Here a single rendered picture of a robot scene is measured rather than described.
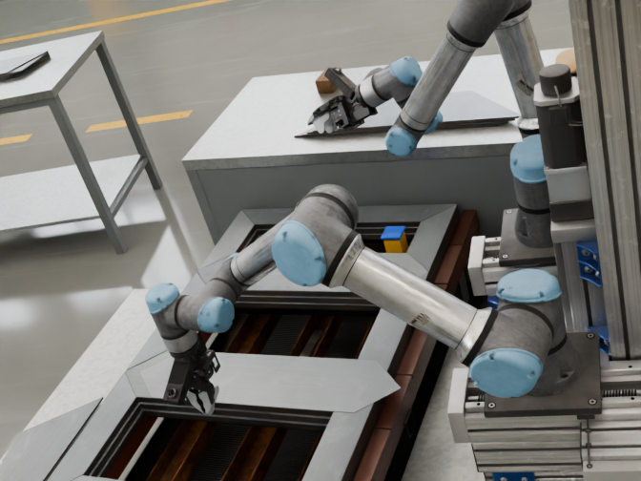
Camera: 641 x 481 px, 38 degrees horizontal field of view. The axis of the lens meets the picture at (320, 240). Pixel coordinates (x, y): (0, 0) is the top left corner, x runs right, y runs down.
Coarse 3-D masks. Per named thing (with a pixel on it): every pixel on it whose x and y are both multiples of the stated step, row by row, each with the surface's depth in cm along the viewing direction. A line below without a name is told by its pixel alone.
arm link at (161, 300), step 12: (156, 288) 206; (168, 288) 205; (156, 300) 203; (168, 300) 203; (156, 312) 204; (168, 312) 203; (156, 324) 207; (168, 324) 205; (168, 336) 207; (180, 336) 208
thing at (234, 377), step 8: (232, 360) 246; (240, 360) 245; (248, 360) 244; (256, 360) 243; (232, 368) 243; (240, 368) 242; (248, 368) 241; (224, 376) 241; (232, 376) 240; (240, 376) 239; (248, 376) 239; (216, 384) 239; (224, 384) 239; (232, 384) 238; (240, 384) 237; (224, 392) 236; (232, 392) 235; (216, 400) 234; (224, 400) 233; (232, 400) 233
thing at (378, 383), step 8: (376, 360) 231; (376, 368) 228; (376, 376) 226; (384, 376) 225; (368, 384) 224; (376, 384) 224; (384, 384) 223; (368, 392) 222; (376, 392) 221; (384, 392) 221; (360, 400) 221; (368, 400) 220; (376, 400) 219; (360, 408) 218
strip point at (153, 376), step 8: (168, 360) 253; (152, 368) 252; (160, 368) 251; (168, 368) 250; (144, 376) 250; (152, 376) 249; (160, 376) 248; (152, 384) 246; (160, 384) 245; (152, 392) 243
